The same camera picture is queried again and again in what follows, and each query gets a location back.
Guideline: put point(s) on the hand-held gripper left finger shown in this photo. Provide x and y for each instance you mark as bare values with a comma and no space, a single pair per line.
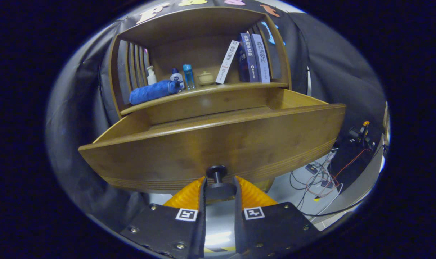
202,230

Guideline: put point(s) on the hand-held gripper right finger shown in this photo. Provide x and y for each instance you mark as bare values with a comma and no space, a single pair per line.
238,230

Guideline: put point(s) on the black drawer knob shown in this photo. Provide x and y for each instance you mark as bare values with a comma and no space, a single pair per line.
216,172

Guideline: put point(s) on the wooden drawer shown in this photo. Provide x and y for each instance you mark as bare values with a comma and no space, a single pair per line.
218,144

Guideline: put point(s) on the wooden countertop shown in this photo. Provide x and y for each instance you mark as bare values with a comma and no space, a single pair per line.
203,92

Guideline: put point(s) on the wooden cabinet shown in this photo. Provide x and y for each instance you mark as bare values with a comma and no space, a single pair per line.
189,28

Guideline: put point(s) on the black covered stand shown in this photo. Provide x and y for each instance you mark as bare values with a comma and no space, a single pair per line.
347,169

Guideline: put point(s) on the rolled blue towel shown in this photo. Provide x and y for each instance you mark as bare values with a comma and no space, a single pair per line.
149,92

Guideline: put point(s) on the beige lidded ceramic cup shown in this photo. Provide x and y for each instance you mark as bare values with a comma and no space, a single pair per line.
206,78

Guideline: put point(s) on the clear blue bottle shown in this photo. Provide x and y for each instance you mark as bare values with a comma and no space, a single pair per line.
189,77

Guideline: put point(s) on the white bottle blue cap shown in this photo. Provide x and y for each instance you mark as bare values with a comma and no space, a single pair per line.
177,78

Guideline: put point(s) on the orange and black clamp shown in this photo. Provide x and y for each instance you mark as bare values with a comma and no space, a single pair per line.
363,131

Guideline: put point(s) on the white pump bottle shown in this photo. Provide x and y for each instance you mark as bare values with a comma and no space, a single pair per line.
152,77

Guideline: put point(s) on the navy book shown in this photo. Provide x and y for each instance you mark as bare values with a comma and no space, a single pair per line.
242,66

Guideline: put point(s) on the white book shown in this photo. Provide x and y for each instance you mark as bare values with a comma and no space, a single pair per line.
227,63

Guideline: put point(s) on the light purple book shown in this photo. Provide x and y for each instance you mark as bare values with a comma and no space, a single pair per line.
261,59

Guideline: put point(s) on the dark blue book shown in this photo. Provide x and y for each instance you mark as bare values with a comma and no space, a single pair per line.
250,57

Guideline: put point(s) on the black backdrop cloth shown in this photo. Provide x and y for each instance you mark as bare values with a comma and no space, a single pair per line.
333,72

